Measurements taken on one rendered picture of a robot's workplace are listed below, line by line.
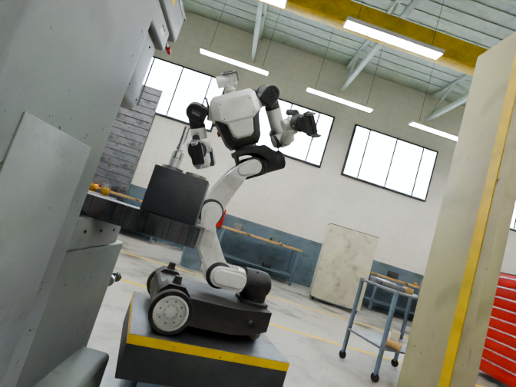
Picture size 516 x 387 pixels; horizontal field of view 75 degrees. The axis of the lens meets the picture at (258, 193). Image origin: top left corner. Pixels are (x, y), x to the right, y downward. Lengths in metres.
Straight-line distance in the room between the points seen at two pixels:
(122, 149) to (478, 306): 8.71
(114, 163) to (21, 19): 8.76
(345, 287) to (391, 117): 5.31
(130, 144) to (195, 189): 8.11
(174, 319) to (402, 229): 8.84
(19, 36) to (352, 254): 6.85
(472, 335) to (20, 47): 1.70
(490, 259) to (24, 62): 1.66
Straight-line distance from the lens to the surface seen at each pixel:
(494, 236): 1.72
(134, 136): 9.45
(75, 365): 1.78
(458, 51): 7.11
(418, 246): 10.32
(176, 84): 9.69
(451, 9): 8.31
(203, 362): 1.72
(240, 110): 1.88
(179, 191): 1.36
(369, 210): 9.70
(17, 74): 0.74
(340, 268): 7.17
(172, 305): 1.68
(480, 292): 1.70
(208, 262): 1.88
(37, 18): 0.76
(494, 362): 5.86
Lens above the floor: 0.96
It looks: 6 degrees up
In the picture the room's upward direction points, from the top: 17 degrees clockwise
